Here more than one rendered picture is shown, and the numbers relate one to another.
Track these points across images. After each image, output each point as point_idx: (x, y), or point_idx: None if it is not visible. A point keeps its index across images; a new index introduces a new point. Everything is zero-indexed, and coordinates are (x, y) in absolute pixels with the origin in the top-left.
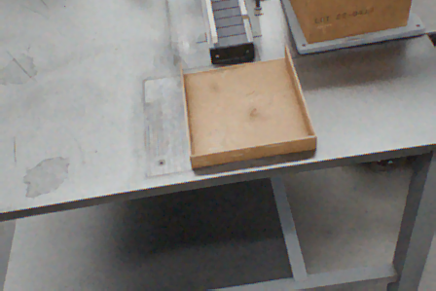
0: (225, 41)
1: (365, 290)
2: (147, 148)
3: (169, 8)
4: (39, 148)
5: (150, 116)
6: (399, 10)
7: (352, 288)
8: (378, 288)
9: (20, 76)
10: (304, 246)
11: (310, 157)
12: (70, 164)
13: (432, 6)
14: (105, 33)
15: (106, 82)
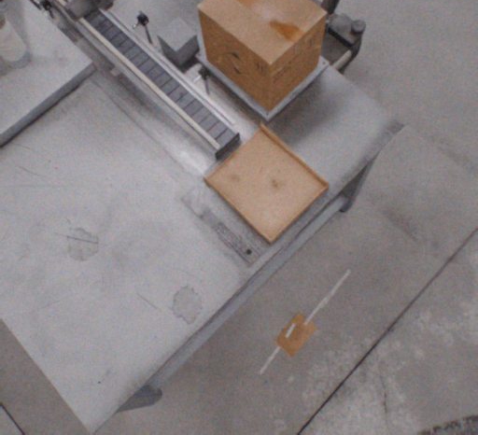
0: (220, 141)
1: (322, 211)
2: (231, 247)
3: (142, 126)
4: (162, 289)
5: (211, 223)
6: (314, 63)
7: (316, 215)
8: (328, 205)
9: (89, 246)
10: None
11: (329, 194)
12: (194, 287)
13: None
14: (115, 175)
15: (157, 216)
